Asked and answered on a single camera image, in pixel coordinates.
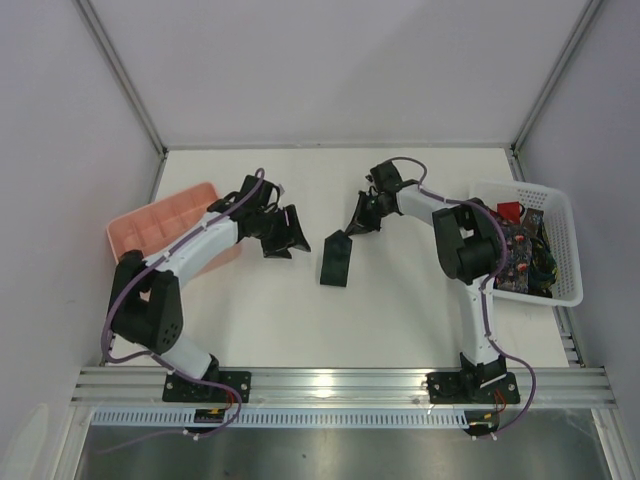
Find pink compartment tray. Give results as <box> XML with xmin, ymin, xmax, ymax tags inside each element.
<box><xmin>106</xmin><ymin>182</ymin><xmax>219</xmax><ymax>263</ymax></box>

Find white plastic basket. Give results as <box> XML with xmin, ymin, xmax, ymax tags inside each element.
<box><xmin>470</xmin><ymin>181</ymin><xmax>583</xmax><ymax>307</ymax></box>

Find red tie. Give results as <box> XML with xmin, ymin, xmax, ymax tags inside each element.
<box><xmin>496</xmin><ymin>201</ymin><xmax>524</xmax><ymax>224</ymax></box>

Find white slotted cable duct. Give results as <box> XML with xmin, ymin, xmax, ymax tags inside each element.
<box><xmin>91</xmin><ymin>407</ymin><xmax>469</xmax><ymax>429</ymax></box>

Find dark green tie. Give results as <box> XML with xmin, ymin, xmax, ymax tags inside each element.
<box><xmin>319</xmin><ymin>230</ymin><xmax>353</xmax><ymax>288</ymax></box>

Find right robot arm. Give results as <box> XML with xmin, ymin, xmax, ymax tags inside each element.
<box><xmin>346</xmin><ymin>158</ymin><xmax>507</xmax><ymax>398</ymax></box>

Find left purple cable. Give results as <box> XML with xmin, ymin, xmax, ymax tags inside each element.
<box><xmin>99</xmin><ymin>167</ymin><xmax>266</xmax><ymax>376</ymax></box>

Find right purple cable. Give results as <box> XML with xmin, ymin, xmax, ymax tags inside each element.
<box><xmin>389</xmin><ymin>156</ymin><xmax>539</xmax><ymax>439</ymax></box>

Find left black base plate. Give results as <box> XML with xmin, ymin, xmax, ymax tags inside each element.
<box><xmin>162</xmin><ymin>370</ymin><xmax>252</xmax><ymax>404</ymax></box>

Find floral navy tie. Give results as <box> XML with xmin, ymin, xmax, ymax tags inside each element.
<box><xmin>494</xmin><ymin>220</ymin><xmax>532</xmax><ymax>294</ymax></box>

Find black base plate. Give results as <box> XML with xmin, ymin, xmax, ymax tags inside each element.
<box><xmin>162</xmin><ymin>370</ymin><xmax>252</xmax><ymax>404</ymax></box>
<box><xmin>426</xmin><ymin>371</ymin><xmax>521</xmax><ymax>405</ymax></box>

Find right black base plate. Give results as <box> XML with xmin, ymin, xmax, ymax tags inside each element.
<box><xmin>426</xmin><ymin>371</ymin><xmax>521</xmax><ymax>405</ymax></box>

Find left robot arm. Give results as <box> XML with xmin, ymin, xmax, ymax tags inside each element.
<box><xmin>100</xmin><ymin>168</ymin><xmax>311</xmax><ymax>385</ymax></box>

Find purple cable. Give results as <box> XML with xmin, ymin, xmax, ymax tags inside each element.
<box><xmin>389</xmin><ymin>156</ymin><xmax>539</xmax><ymax>439</ymax></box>
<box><xmin>99</xmin><ymin>167</ymin><xmax>266</xmax><ymax>376</ymax></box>

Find brown patterned tie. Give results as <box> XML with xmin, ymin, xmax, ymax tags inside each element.
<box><xmin>521</xmin><ymin>208</ymin><xmax>544</xmax><ymax>241</ymax></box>

